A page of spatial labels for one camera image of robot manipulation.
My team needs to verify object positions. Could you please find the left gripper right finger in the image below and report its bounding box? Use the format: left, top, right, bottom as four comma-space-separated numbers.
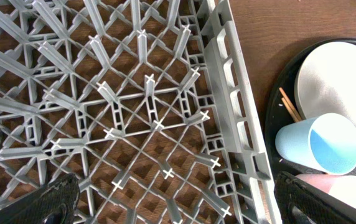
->
274, 172, 356, 223

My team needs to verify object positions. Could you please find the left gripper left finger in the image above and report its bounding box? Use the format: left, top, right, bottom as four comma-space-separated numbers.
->
0, 174, 80, 224

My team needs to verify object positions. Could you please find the pink plastic cup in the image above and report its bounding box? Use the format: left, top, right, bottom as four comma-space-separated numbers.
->
296, 174, 356, 208

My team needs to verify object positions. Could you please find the blue plastic cup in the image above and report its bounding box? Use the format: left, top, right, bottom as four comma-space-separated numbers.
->
275, 113, 356, 175

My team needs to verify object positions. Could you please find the wooden chopstick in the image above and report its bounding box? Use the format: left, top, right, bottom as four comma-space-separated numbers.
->
281, 98, 299, 123
279, 87, 302, 121

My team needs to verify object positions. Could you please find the grey round plate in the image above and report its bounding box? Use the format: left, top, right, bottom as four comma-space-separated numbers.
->
294, 41, 356, 127

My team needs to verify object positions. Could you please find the grey plastic dishwasher rack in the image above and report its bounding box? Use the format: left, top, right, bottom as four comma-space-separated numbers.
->
0, 0, 281, 223

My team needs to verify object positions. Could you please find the round black serving tray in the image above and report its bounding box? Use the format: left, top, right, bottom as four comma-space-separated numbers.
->
264, 38, 356, 177

